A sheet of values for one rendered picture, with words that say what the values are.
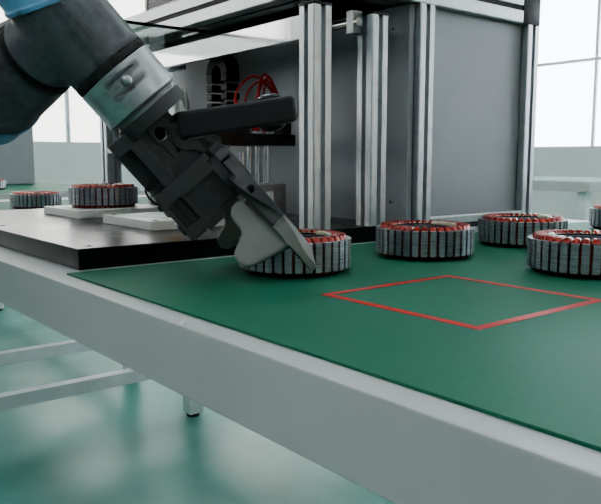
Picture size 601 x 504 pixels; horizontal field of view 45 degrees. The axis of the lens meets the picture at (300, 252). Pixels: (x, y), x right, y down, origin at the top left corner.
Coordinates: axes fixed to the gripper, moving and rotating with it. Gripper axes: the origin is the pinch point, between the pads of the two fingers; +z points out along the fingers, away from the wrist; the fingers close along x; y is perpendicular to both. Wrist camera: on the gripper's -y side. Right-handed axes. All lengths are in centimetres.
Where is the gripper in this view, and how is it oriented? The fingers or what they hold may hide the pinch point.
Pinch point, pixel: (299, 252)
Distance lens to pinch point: 71.9
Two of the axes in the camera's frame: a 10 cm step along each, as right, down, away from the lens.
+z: 6.3, 7.3, 2.8
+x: 2.6, 1.4, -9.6
